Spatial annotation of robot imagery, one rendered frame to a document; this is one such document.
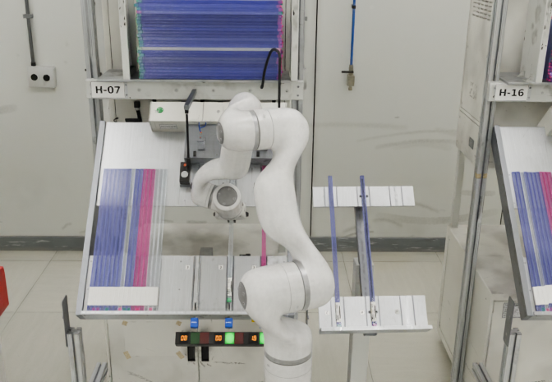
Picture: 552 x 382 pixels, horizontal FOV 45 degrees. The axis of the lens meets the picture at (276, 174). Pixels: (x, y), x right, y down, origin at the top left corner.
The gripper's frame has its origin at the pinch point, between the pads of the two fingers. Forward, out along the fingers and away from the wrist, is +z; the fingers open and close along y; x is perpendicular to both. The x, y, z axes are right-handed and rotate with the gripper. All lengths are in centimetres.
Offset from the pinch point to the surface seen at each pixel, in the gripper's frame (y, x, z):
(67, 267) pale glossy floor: 107, -4, 177
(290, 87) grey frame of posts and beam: -20, -47, -2
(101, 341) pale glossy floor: 68, 40, 113
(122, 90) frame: 40, -46, -1
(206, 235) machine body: 14, -5, 69
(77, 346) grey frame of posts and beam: 50, 43, 2
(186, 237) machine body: 23, -4, 66
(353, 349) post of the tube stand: -42, 44, 14
